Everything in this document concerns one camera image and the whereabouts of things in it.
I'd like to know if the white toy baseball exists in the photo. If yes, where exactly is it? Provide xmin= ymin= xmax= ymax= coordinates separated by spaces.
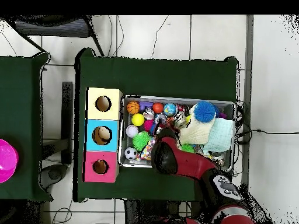
xmin=126 ymin=124 xmax=140 ymax=138

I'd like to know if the orange toy basketball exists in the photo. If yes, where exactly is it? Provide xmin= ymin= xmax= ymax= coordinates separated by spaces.
xmin=126 ymin=100 xmax=140 ymax=115

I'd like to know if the toy soccer ball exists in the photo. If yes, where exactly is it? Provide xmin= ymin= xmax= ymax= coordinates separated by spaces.
xmin=124 ymin=146 xmax=138 ymax=161

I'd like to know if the dark grey floor base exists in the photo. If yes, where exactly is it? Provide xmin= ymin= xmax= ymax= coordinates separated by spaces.
xmin=39 ymin=163 xmax=68 ymax=190

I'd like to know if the black chair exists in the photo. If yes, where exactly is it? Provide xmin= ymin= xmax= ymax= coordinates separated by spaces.
xmin=4 ymin=15 xmax=105 ymax=57

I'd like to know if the green spiky ball with eyes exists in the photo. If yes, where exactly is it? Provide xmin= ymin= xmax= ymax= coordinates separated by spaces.
xmin=180 ymin=143 xmax=195 ymax=153
xmin=132 ymin=131 xmax=152 ymax=152

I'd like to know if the magenta bowl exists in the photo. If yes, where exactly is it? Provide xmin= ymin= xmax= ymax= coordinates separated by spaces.
xmin=0 ymin=138 xmax=19 ymax=184

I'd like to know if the colourful patterned fabric toy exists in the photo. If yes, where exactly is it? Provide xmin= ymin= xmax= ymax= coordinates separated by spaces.
xmin=139 ymin=137 xmax=156 ymax=162

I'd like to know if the cream cloth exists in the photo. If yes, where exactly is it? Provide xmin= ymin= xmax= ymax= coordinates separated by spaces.
xmin=178 ymin=102 xmax=217 ymax=145

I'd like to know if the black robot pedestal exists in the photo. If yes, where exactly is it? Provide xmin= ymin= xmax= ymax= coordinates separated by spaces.
xmin=123 ymin=199 xmax=187 ymax=224

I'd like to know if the large blue spiky ball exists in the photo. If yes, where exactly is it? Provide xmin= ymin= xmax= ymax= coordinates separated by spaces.
xmin=193 ymin=100 xmax=217 ymax=123

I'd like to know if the silver mesh bin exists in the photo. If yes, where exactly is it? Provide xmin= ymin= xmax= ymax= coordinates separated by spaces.
xmin=118 ymin=94 xmax=235 ymax=173

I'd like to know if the wooden box with three holes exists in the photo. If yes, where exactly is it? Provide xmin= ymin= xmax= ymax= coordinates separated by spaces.
xmin=82 ymin=87 xmax=124 ymax=183

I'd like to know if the yellow ball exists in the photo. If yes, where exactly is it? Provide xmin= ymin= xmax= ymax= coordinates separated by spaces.
xmin=131 ymin=113 xmax=145 ymax=127

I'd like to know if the black floor cable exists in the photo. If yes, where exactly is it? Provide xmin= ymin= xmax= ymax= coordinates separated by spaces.
xmin=235 ymin=129 xmax=299 ymax=144

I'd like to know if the mint green cloth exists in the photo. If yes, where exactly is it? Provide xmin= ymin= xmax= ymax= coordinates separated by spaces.
xmin=201 ymin=117 xmax=234 ymax=155

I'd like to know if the dark green side table cloth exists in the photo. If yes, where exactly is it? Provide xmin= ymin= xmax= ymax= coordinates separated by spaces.
xmin=0 ymin=52 xmax=53 ymax=201

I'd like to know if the small orange ball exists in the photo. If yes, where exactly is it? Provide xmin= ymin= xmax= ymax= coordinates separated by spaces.
xmin=152 ymin=101 xmax=165 ymax=114

